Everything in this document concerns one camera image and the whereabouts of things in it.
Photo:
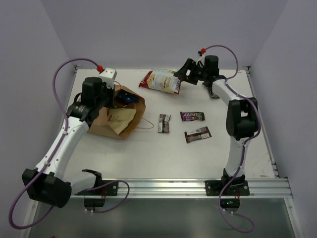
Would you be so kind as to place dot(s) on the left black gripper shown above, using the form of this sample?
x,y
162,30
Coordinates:
x,y
109,96

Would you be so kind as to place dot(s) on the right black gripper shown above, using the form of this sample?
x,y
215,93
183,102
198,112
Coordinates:
x,y
190,65

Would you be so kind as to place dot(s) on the blue snack bag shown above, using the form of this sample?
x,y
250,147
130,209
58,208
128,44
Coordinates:
x,y
126,98

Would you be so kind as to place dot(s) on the red snack packet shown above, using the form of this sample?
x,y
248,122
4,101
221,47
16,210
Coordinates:
x,y
161,80

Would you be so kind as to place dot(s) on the cream snack packet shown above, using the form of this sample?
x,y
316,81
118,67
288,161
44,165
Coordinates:
x,y
119,118

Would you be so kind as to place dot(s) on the brown paper bag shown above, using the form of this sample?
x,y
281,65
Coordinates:
x,y
100,125

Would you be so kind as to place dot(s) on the purple candy packet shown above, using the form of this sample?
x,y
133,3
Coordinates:
x,y
211,94

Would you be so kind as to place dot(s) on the purple M&M's packet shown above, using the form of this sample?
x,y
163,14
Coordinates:
x,y
192,116

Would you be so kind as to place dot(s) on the brown M&M's packet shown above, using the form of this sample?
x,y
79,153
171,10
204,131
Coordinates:
x,y
198,134
163,123

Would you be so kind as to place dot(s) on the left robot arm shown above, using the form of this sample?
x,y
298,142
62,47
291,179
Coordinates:
x,y
46,182

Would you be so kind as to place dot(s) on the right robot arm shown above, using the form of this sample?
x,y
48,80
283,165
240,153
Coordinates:
x,y
241,121

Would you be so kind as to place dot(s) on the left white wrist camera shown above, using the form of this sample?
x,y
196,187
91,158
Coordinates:
x,y
108,75

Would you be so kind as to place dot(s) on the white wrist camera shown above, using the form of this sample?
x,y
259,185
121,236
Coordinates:
x,y
201,58
108,75

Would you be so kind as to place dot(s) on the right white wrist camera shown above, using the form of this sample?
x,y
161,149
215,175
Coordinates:
x,y
201,58

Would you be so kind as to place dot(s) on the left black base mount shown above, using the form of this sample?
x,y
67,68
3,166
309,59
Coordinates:
x,y
97,198

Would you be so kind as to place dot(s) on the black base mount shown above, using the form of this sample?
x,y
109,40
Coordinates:
x,y
230,197
97,198

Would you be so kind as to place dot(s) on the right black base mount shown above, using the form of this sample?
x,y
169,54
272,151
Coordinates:
x,y
230,197

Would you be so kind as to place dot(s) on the aluminium mounting rail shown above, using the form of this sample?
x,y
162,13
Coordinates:
x,y
165,188

